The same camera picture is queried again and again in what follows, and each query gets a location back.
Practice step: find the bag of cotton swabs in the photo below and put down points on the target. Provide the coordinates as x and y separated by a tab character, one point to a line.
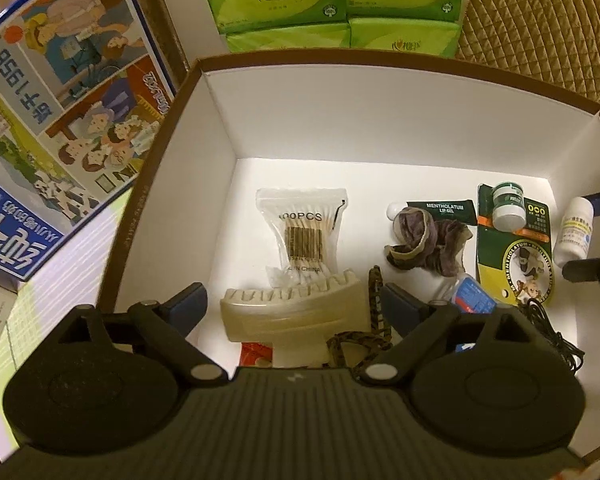
300	230

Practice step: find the white pill bottle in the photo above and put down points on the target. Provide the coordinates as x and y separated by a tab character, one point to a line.
572	235

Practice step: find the red snack packet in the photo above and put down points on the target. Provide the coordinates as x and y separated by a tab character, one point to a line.
255	355

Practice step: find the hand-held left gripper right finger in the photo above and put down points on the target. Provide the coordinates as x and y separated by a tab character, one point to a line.
395	305

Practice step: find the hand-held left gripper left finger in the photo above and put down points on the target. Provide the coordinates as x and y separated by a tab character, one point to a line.
192	302

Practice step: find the black lip gel tube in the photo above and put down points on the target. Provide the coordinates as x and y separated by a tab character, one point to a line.
450	209

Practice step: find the brown cardboard storage box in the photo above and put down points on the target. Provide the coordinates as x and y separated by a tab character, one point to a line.
330	110

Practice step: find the leopard print hair claw clip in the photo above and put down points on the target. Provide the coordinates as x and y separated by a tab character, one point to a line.
355	340

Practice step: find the quilted beige chair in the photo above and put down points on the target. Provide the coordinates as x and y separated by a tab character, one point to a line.
540	25

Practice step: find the clear box with blue label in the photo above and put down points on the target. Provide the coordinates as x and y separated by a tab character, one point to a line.
472	295

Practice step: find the green carded balm jar pack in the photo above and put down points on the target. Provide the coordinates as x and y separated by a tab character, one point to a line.
520	265

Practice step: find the checked cloth desktop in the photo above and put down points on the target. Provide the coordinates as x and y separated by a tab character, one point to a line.
55	300

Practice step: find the white hair claw clip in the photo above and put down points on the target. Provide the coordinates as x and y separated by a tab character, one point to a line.
290	315

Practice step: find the blue milk carton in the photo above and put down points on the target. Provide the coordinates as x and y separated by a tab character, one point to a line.
80	110

